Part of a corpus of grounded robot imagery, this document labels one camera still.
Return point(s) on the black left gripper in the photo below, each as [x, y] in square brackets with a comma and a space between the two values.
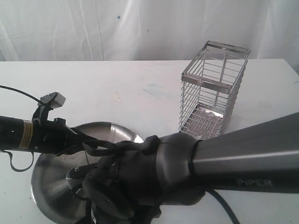
[53, 137]

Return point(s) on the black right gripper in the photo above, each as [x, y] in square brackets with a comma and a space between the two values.
[109, 205]

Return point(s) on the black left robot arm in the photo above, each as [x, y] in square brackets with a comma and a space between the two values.
[11, 130]

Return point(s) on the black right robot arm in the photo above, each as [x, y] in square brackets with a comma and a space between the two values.
[132, 180]

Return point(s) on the round stainless steel plate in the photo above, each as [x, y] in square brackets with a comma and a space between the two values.
[49, 186]

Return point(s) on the white backdrop curtain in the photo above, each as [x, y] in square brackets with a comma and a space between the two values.
[103, 30]

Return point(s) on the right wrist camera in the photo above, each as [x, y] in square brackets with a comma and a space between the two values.
[75, 176]

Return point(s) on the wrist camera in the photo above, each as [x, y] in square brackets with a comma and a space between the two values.
[48, 103]
[75, 176]

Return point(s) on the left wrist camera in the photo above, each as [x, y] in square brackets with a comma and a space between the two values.
[48, 103]

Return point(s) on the wire metal utensil holder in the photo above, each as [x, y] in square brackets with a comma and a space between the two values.
[209, 87]

